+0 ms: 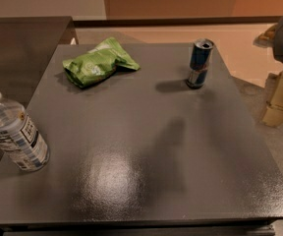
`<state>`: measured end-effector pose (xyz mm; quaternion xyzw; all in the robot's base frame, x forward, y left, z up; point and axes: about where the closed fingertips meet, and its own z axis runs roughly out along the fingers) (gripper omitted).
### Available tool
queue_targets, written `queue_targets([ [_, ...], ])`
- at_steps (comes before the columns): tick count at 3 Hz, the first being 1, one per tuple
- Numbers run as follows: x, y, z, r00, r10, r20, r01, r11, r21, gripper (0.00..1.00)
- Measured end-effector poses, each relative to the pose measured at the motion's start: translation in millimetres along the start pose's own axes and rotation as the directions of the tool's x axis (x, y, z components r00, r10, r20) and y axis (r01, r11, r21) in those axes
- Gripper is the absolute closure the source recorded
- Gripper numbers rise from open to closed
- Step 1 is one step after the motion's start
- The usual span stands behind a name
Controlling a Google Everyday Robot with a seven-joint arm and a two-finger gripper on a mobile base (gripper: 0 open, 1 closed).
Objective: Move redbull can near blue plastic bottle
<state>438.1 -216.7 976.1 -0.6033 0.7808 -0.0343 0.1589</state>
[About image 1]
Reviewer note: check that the blue silver redbull can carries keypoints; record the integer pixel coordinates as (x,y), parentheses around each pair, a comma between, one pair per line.
(199,62)

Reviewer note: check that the clear plastic water bottle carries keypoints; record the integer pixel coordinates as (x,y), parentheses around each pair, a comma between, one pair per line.
(19,137)

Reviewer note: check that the green chip bag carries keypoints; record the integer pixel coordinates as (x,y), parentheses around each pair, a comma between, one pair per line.
(98,64)

